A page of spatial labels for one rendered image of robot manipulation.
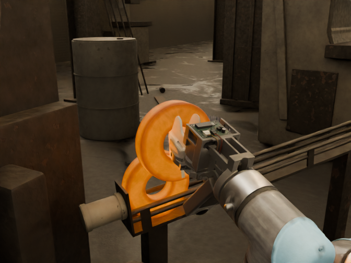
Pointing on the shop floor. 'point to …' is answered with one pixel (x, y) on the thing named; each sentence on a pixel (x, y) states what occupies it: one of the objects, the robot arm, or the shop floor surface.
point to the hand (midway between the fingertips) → (175, 131)
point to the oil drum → (106, 87)
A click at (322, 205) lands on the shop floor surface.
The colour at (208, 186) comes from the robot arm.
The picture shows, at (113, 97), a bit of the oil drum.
